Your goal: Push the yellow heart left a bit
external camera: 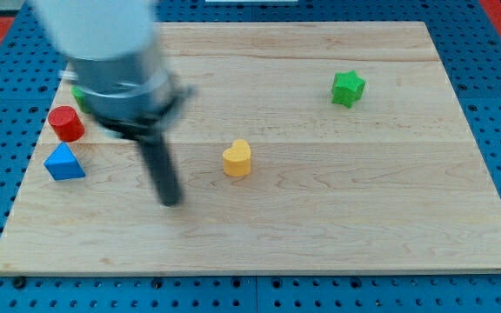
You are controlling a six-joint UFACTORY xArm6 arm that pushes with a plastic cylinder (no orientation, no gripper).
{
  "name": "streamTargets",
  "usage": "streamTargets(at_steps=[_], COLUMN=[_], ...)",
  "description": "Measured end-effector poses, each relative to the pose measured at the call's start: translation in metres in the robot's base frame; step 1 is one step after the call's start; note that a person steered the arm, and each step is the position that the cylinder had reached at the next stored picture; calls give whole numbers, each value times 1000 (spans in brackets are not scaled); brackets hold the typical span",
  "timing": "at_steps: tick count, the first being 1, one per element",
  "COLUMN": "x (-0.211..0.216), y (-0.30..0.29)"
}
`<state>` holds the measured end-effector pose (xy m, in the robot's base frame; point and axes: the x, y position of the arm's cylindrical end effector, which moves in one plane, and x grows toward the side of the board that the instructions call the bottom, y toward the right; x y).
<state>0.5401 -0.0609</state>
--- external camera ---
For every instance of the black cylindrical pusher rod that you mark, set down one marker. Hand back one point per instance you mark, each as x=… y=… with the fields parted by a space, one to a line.
x=162 y=171

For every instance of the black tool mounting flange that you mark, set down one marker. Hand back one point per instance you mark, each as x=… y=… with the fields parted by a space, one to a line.
x=138 y=115

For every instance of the green block behind arm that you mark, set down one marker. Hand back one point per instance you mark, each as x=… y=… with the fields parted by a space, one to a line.
x=79 y=98

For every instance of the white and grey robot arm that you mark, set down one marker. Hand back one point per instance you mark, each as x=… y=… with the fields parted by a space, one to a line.
x=118 y=63

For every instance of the yellow heart block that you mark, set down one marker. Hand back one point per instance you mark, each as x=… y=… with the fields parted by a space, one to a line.
x=237 y=159

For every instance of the red cylinder block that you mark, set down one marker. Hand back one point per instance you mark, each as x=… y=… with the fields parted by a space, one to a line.
x=66 y=123

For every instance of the blue triangle block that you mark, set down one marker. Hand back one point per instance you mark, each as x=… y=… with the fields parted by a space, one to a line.
x=62 y=164

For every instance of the light wooden board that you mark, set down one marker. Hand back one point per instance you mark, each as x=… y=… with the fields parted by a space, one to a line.
x=395 y=185

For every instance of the green star block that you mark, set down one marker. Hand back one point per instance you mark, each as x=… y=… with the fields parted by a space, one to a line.
x=347 y=88

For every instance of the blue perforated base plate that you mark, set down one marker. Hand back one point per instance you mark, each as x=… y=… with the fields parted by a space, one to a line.
x=470 y=47

